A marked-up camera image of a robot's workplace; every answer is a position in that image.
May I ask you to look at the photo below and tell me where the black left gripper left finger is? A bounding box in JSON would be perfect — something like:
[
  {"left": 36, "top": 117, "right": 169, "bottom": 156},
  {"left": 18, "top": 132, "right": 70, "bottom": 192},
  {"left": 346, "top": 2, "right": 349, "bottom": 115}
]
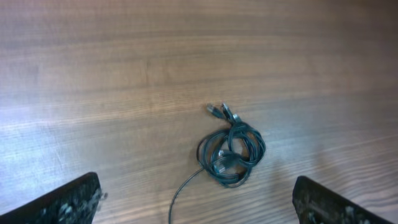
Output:
[{"left": 1, "top": 172, "right": 103, "bottom": 224}]

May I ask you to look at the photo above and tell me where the black cable bundle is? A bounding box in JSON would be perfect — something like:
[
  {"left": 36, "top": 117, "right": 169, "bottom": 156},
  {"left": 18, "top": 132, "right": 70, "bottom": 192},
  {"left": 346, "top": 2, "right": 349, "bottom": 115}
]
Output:
[{"left": 168, "top": 103, "right": 267, "bottom": 224}]

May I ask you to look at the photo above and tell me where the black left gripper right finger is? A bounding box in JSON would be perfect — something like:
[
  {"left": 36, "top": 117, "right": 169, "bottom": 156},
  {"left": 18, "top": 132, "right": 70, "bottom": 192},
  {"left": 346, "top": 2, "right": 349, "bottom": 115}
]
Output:
[{"left": 292, "top": 175, "right": 392, "bottom": 224}]

